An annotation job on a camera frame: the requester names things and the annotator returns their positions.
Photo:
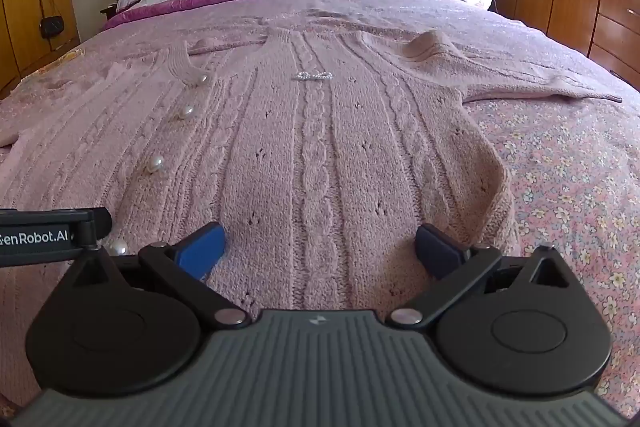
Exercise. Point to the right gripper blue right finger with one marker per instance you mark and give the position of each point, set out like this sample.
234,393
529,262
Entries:
456,269

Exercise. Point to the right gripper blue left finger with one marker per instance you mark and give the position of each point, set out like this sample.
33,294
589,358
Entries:
181,268

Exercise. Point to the pink cable-knit cardigan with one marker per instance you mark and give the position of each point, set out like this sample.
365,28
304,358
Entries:
320,152

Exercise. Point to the pink floral bedspread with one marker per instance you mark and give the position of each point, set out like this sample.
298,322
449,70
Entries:
573,164

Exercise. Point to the small black hanging purse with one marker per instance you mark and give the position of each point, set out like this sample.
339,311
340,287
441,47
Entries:
51,26

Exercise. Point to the brown wooden dresser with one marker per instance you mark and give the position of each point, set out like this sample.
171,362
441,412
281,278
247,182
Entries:
606,31

